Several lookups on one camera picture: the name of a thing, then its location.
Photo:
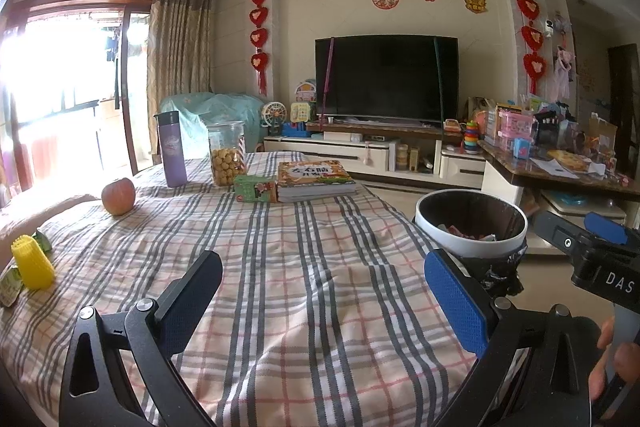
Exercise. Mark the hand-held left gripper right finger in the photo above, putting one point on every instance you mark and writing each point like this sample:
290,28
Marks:
457,302

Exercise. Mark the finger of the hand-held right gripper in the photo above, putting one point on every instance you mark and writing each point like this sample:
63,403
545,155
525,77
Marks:
606,227
555,232

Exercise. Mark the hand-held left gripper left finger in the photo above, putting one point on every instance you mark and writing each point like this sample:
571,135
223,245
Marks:
187,307

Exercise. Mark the white trash bin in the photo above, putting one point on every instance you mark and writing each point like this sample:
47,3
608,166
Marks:
450,238

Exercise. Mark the person's right hand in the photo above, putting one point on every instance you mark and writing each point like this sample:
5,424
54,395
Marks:
627,359

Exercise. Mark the brown top side table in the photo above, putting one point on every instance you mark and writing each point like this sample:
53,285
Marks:
520,174

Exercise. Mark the pink toy box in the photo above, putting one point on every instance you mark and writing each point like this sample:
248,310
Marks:
515,124

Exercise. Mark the plaid tablecloth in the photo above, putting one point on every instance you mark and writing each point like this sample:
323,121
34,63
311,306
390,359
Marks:
300,282

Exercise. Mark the apple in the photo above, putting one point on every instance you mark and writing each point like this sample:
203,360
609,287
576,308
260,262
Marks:
119,196

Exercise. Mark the small printed cardboard box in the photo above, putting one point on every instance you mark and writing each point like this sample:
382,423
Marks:
256,188

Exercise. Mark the dark wooden door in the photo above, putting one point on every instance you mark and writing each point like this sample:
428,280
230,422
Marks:
625,82

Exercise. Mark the clear cookie jar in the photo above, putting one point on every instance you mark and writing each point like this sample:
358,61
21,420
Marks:
227,157

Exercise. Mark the small dark green packet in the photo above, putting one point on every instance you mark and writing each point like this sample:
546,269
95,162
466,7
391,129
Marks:
44,241

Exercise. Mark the pink hanging clothes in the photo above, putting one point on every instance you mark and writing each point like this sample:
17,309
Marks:
563,72

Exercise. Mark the yellow toy corn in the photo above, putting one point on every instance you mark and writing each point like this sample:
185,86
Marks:
32,264

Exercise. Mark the purple water bottle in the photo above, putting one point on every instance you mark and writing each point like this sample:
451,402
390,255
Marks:
170,147

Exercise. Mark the orange picture book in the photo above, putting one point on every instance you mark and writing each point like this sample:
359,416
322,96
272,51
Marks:
315,179

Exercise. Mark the green snack packet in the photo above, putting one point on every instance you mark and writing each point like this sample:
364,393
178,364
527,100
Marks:
7,289

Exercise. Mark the white television stand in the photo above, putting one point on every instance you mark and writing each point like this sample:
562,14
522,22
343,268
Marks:
340,152

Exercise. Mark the green pole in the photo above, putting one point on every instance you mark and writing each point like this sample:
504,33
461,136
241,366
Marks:
439,77

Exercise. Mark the teal furniture cover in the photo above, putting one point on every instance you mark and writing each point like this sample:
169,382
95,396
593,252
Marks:
210,107

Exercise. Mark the blue toy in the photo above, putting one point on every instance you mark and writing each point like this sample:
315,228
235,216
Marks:
295,129

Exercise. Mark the white wheel toy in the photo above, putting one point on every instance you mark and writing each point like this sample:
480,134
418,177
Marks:
273,112

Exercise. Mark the yellow toy board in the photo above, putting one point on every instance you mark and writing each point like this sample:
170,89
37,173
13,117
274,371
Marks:
298,111

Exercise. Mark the black television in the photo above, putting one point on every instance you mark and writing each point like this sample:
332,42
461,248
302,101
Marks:
385,77

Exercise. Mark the glass sliding door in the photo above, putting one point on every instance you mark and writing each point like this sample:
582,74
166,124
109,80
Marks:
120,82

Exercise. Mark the colourful arch toy sign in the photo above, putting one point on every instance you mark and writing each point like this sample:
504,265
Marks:
306,91

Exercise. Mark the pink pole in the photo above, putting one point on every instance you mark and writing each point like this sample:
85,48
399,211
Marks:
327,77

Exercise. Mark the beige curtain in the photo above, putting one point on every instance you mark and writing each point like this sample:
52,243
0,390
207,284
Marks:
177,47

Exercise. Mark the white wall camera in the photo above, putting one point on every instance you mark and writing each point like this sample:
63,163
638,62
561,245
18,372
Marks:
548,27

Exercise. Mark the yellow cartoon wall decal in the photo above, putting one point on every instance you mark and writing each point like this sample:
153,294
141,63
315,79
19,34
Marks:
475,0

